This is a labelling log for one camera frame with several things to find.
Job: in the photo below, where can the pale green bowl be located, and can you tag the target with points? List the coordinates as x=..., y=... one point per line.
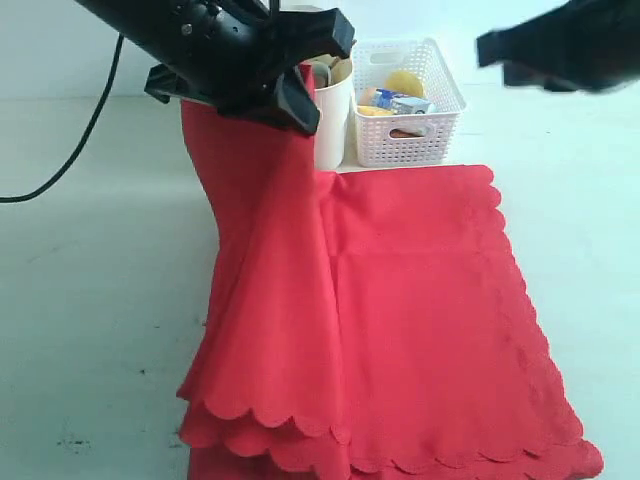
x=322, y=75

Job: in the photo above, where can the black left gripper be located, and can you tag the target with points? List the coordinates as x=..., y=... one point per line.
x=220, y=59

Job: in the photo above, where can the white perforated plastic basket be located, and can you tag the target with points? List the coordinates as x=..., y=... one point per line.
x=373, y=61

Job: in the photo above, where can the brown egg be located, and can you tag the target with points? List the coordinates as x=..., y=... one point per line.
x=368, y=97

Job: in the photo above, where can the yellow cheese wedge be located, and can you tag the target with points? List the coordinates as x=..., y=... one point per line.
x=373, y=111

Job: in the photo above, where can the orange fried food piece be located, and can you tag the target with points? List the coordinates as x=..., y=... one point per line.
x=402, y=134

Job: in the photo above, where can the large cream plastic bin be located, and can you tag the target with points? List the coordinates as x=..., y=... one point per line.
x=335, y=106

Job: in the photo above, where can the yellow lemon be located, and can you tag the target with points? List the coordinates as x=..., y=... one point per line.
x=406, y=83

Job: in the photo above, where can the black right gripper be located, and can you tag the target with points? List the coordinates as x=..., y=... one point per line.
x=599, y=43

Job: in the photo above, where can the red table cloth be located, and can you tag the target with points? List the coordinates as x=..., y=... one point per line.
x=368, y=325

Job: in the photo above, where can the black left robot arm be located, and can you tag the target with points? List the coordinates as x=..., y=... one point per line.
x=146, y=23

